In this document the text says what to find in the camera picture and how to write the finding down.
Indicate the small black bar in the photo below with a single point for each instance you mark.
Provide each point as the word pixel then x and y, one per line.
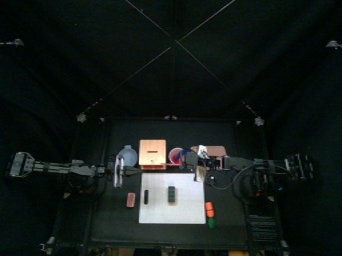
pixel 145 196

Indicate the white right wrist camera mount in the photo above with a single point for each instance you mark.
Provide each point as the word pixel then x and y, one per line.
pixel 200 174

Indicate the metal corner bracket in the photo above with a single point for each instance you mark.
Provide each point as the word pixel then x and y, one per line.
pixel 259 121
pixel 80 117

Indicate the gray bowl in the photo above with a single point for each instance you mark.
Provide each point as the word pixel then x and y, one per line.
pixel 128 156

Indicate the orange toy carrot green top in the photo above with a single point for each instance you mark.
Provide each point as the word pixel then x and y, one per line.
pixel 209 209

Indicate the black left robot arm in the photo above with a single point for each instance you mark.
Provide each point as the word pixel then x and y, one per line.
pixel 57 166

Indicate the metal wall clamp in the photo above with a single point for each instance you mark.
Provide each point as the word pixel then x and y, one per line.
pixel 332 44
pixel 16 42

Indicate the white cutting board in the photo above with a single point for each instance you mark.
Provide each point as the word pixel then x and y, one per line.
pixel 187 206

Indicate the brown flat plate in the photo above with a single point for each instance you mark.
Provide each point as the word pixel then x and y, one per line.
pixel 216 150

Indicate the red and white nigiri toy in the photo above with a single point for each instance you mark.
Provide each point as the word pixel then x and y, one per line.
pixel 131 200

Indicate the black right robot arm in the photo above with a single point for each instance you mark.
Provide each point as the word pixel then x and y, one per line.
pixel 267 165

